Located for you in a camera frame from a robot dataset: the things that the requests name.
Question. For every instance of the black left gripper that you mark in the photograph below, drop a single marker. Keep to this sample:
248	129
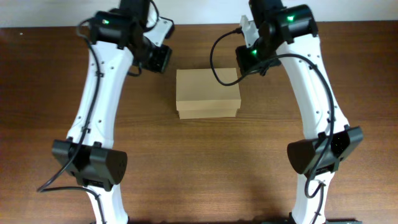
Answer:
161	63

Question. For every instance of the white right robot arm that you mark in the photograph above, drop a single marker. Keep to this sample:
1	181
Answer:
288	36

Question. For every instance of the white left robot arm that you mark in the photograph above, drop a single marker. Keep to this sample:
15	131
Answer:
118	40

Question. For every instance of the cardboard box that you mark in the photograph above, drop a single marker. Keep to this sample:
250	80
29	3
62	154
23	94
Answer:
199	95

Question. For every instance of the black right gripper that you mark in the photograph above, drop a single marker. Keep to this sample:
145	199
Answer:
246	66

